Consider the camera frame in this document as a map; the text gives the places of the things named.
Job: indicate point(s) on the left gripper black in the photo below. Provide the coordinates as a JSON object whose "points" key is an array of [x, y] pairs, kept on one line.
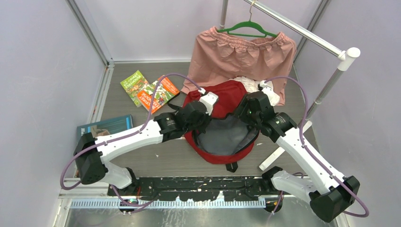
{"points": [[202, 128]]}

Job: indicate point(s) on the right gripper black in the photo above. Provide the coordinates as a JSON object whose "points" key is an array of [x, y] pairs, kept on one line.
{"points": [[241, 113]]}

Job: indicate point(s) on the red backpack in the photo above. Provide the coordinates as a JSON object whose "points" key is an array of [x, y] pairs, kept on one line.
{"points": [[226, 139]]}

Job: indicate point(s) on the teal Humor book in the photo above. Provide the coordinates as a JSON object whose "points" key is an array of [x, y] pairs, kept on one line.
{"points": [[106, 127]]}

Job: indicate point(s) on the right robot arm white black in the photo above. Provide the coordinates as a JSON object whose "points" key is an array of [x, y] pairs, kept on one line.
{"points": [[328, 191]]}

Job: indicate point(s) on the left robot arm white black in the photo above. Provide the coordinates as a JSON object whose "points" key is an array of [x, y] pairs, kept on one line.
{"points": [[95, 164]]}

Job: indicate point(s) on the white crumpled cloth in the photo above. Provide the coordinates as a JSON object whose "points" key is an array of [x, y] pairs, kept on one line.
{"points": [[250, 85]]}

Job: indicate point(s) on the orange treehouse book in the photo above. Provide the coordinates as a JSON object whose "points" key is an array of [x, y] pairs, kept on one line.
{"points": [[165, 92]]}

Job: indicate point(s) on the pink skirt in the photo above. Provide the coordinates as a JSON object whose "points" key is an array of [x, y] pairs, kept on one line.
{"points": [[219, 57]]}

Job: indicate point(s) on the green treehouse book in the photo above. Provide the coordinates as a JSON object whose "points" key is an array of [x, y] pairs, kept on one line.
{"points": [[133, 84]]}

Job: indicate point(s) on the green clothes hanger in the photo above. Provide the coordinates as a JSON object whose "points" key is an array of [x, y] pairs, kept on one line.
{"points": [[248, 24]]}

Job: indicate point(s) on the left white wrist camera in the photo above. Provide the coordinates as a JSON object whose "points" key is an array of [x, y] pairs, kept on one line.
{"points": [[209, 99]]}

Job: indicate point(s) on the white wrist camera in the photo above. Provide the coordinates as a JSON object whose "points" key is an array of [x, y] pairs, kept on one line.
{"points": [[268, 89], [209, 99]]}

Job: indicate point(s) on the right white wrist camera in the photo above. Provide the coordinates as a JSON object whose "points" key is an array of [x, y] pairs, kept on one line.
{"points": [[268, 89]]}

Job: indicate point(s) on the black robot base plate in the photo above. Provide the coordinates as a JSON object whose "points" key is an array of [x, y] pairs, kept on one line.
{"points": [[233, 188]]}

